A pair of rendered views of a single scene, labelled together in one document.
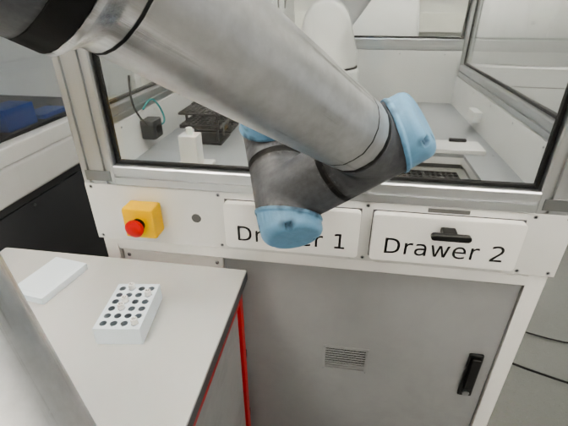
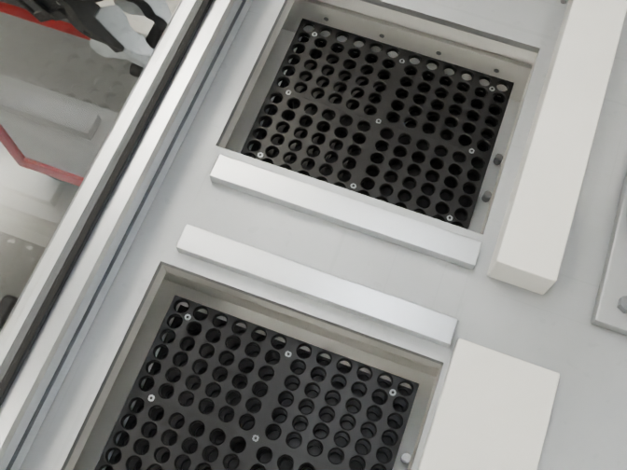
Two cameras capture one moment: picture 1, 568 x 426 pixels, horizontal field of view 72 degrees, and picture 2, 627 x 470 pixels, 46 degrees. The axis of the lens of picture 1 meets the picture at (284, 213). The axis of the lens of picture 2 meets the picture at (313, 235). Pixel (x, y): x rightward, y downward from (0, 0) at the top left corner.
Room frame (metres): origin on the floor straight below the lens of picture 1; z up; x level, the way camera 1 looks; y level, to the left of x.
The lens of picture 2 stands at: (0.92, -0.42, 1.52)
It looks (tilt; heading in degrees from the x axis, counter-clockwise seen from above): 68 degrees down; 101
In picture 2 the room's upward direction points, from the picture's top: 1 degrees clockwise
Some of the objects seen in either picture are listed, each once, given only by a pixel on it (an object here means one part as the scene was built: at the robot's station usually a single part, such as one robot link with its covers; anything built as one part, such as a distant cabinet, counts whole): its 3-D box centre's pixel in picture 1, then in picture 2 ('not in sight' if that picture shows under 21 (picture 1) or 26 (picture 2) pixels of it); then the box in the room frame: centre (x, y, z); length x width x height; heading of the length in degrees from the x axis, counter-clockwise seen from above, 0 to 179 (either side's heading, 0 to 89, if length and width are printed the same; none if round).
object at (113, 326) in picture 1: (130, 312); not in sight; (0.56, 0.30, 0.78); 0.12 x 0.08 x 0.04; 179
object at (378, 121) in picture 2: not in sight; (375, 137); (0.91, -0.05, 0.87); 0.22 x 0.18 x 0.06; 171
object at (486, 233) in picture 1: (443, 241); not in sight; (0.67, -0.33, 0.87); 0.29 x 0.02 x 0.11; 81
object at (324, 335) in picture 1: (319, 271); not in sight; (1.18, -0.14, 0.40); 1.03 x 0.95 x 0.80; 81
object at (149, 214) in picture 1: (143, 220); not in sight; (0.75, 0.31, 0.88); 0.07 x 0.05 x 0.07; 81
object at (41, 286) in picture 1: (50, 279); not in sight; (0.68, 0.51, 0.77); 0.13 x 0.09 x 0.02; 163
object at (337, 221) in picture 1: (291, 228); not in sight; (0.72, -0.01, 0.87); 0.29 x 0.02 x 0.11; 81
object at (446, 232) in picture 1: (450, 234); not in sight; (0.64, -0.32, 0.91); 0.07 x 0.04 x 0.01; 81
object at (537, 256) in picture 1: (324, 152); not in sight; (1.19, -0.13, 0.87); 1.02 x 0.95 x 0.14; 81
